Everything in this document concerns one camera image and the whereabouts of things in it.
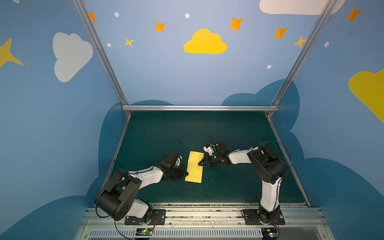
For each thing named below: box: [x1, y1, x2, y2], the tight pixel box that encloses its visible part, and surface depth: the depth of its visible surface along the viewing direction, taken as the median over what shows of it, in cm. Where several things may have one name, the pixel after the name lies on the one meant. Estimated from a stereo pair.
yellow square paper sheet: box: [185, 151, 204, 184], surface depth 94 cm
